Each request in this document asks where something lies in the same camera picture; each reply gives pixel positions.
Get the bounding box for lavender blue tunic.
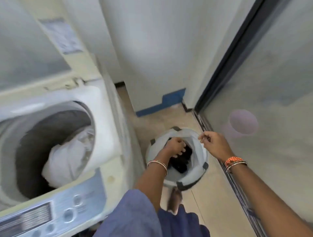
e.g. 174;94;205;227
94;189;211;237

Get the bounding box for orange braided bracelet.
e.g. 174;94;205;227
224;156;244;168

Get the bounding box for person's left hand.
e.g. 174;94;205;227
163;137;187;159

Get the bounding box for pink plastic bucket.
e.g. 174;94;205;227
229;109;259;135

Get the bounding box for washing machine lid with window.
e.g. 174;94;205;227
0;0;103;98

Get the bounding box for white garment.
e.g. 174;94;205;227
41;128;96;188

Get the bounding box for cream and blue washing machine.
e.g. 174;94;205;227
0;0;146;237

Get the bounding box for person's left forearm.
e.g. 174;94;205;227
133;149;171;213

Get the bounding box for person's right forearm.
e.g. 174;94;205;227
227;163;313;237

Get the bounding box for thin beaded bangle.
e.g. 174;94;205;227
225;161;248;174
146;160;168;177

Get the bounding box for person's right hand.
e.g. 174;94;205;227
198;131;235;163

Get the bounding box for person's foot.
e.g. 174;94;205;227
167;187;183;213

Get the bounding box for black framed glass door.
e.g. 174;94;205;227
194;0;313;237

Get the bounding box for white instruction sticker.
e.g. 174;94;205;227
39;17;83;55

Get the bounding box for black clothes garment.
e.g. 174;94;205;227
167;138;192;174

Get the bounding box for white round laundry basket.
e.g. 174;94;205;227
145;126;210;191

